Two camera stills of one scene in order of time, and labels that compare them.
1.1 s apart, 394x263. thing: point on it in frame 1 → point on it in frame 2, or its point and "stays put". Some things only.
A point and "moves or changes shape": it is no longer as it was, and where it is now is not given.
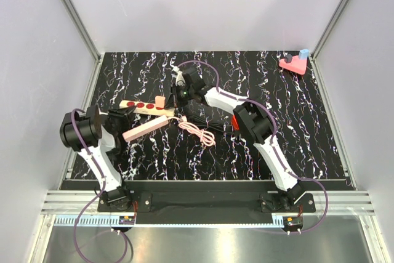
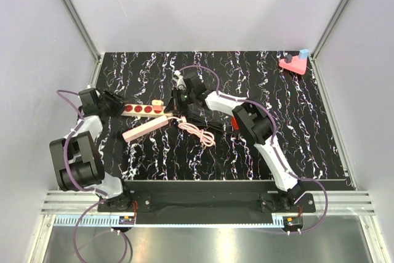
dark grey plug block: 288,58 stays put
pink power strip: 144,129 stays put
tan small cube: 159,102 moves or changes shape
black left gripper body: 119,119 → 110,103
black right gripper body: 182,95 stays put
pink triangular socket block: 297,65 stays put
